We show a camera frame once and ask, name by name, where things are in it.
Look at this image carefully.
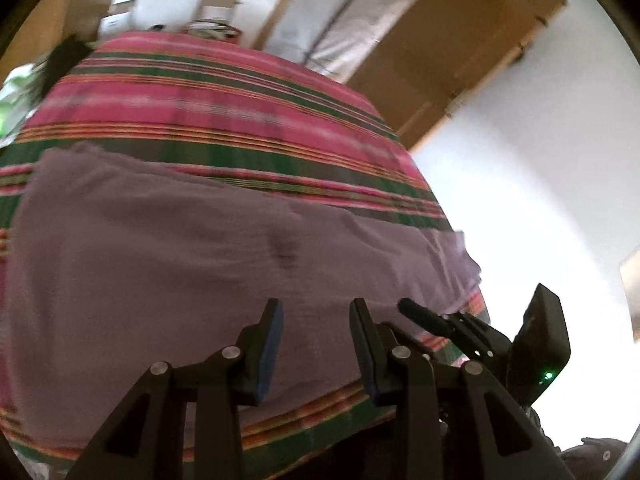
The black bag beside bed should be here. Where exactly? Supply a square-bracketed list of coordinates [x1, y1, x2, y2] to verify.
[27, 35, 94, 105]

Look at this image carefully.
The purple fleece garment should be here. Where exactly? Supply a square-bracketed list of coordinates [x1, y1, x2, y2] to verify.
[2, 142, 484, 449]

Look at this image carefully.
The plastic covered mattress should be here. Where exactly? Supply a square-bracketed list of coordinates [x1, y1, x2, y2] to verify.
[262, 0, 416, 84]

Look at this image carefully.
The small white box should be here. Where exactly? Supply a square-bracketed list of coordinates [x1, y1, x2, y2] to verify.
[98, 0, 137, 41]

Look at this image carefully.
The green white floral pillow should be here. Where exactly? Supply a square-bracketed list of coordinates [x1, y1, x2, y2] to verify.
[0, 63, 41, 148]

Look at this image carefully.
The brown wooden wardrobe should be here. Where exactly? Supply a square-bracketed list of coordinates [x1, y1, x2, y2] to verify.
[1, 0, 112, 77]

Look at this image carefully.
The cardboard box with label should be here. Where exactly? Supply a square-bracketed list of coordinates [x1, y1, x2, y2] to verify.
[195, 0, 240, 24]

